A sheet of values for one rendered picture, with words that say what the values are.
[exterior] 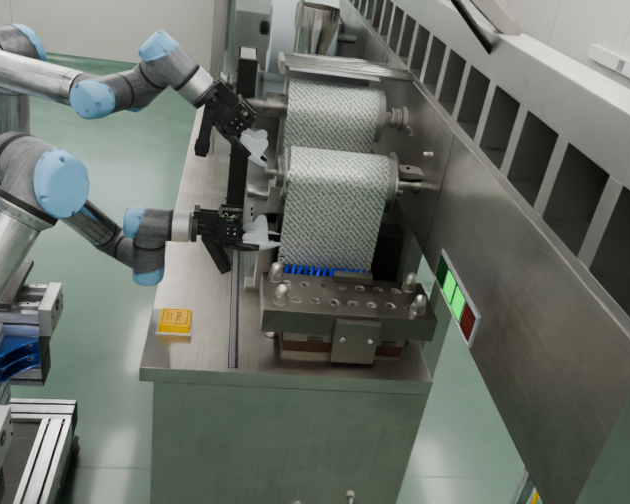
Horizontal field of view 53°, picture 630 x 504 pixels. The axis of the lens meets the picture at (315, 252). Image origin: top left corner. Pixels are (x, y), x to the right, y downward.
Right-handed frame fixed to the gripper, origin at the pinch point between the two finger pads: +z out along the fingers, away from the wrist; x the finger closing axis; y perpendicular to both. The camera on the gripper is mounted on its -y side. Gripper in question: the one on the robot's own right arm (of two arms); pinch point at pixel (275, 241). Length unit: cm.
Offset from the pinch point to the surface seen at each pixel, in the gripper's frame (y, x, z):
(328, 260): -3.6, -0.7, 13.7
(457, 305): 9, -37, 33
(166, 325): -16.8, -13.8, -23.8
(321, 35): 36, 71, 13
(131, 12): -53, 556, -118
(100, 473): -109, 23, -47
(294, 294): -6.0, -13.5, 4.7
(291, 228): 4.3, -0.6, 3.4
